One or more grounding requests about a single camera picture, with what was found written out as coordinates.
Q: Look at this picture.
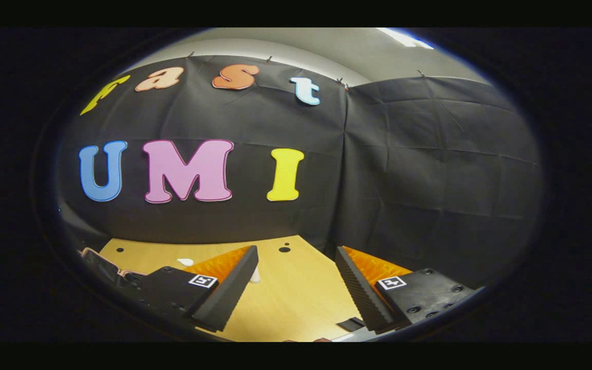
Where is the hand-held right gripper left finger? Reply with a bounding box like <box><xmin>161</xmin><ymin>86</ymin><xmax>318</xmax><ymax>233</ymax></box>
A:
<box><xmin>120</xmin><ymin>245</ymin><xmax>259</xmax><ymax>333</ymax></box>

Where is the pink suitcase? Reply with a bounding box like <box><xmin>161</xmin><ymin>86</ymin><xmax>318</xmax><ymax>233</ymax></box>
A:
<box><xmin>79</xmin><ymin>247</ymin><xmax>147</xmax><ymax>288</ymax></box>

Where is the black backdrop cloth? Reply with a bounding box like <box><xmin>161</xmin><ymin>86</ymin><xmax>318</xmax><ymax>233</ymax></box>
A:
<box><xmin>55</xmin><ymin>54</ymin><xmax>543</xmax><ymax>288</ymax></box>

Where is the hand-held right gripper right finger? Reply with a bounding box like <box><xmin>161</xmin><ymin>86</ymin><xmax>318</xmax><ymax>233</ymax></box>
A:
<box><xmin>330</xmin><ymin>246</ymin><xmax>484</xmax><ymax>334</ymax></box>

